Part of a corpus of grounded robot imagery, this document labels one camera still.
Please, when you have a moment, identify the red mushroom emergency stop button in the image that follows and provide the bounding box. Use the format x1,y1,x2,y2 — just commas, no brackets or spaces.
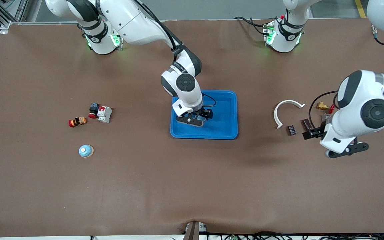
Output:
88,102,100,119

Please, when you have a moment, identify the white curved plastic clip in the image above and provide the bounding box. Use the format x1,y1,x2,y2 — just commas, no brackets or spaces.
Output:
274,100,306,129

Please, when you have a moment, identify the black base power cable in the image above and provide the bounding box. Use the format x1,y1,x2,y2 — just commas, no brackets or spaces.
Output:
235,16,272,35

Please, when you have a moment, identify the brass valve with red handle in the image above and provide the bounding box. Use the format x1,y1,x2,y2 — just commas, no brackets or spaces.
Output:
316,102,336,114

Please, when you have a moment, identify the metal table edge bracket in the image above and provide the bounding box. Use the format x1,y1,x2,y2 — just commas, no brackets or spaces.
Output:
185,221,207,240

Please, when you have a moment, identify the white red circuit breaker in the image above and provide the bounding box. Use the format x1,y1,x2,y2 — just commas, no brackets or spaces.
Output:
97,106,113,123

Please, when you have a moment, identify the blue plastic tray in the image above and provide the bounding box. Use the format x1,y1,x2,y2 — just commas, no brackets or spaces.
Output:
170,89,238,140

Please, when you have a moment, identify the orange red push button switch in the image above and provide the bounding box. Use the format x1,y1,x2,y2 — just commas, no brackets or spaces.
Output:
68,117,88,128

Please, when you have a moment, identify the aluminium frame structure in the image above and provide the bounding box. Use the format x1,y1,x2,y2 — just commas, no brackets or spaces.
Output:
0,0,29,30

